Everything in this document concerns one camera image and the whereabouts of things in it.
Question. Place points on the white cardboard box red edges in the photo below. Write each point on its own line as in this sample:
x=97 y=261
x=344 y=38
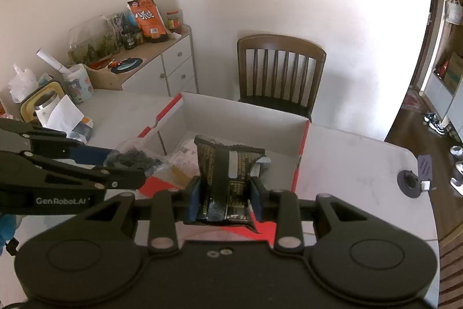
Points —
x=238 y=120

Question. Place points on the dark glass jar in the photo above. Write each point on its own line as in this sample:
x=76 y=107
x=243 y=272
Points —
x=131 y=39

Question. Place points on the hanging tote bag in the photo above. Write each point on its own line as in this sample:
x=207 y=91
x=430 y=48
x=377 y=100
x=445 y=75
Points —
x=455 y=10

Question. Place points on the rolled white paper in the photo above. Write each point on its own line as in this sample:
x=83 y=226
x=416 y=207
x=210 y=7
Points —
x=50 y=60

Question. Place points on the wooden chair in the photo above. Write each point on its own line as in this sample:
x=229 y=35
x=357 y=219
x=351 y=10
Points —
x=282 y=44
x=452 y=272

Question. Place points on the white wood sideboard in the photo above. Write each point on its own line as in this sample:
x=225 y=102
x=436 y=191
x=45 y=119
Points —
x=173 y=63

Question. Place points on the yellow holder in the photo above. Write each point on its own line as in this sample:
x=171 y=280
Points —
x=27 y=108

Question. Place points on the glass fish tank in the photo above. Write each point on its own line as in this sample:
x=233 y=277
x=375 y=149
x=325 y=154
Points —
x=94 y=41

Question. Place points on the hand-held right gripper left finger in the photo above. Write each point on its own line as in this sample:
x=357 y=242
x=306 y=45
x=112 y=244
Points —
x=194 y=200

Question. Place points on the white tissue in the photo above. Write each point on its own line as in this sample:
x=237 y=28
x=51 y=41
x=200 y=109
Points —
x=63 y=115

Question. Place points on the white marble desktop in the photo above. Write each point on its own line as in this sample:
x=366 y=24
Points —
x=354 y=164

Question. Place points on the black snack packet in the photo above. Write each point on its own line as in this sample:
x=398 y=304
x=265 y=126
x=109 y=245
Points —
x=224 y=182

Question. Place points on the white steel-rim thermos cup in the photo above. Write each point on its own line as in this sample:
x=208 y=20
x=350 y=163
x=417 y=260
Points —
x=47 y=106

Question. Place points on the patterned cup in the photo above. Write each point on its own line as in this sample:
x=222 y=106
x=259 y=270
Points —
x=79 y=84

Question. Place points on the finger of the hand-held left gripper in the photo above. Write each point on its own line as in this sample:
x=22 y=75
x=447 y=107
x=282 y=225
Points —
x=90 y=155
x=123 y=178

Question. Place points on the white sneaker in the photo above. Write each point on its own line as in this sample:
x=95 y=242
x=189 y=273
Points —
x=457 y=150
x=457 y=178

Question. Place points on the tissue pack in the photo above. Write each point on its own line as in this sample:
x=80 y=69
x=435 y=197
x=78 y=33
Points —
x=84 y=130

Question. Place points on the red-lid jar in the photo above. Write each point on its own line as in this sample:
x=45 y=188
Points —
x=173 y=21

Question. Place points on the orange snack bag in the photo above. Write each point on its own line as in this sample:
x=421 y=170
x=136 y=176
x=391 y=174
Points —
x=148 y=19

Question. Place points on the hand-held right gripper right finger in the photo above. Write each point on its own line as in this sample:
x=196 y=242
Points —
x=255 y=200

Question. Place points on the white and wood wall cabinet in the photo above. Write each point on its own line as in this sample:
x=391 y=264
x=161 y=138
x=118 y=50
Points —
x=439 y=99

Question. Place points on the clear bag of dark snacks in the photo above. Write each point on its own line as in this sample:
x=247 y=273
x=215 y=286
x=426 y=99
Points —
x=134 y=157

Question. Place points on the blue round plate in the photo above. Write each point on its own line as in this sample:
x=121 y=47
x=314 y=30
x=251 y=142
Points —
x=126 y=65

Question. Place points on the dark sneaker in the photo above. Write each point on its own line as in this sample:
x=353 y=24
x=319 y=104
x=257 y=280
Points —
x=436 y=122

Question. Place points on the person's left hand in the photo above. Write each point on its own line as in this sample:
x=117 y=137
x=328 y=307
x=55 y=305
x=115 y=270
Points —
x=7 y=231

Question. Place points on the white plastic bag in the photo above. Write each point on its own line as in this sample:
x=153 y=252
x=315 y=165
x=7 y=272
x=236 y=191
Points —
x=21 y=82

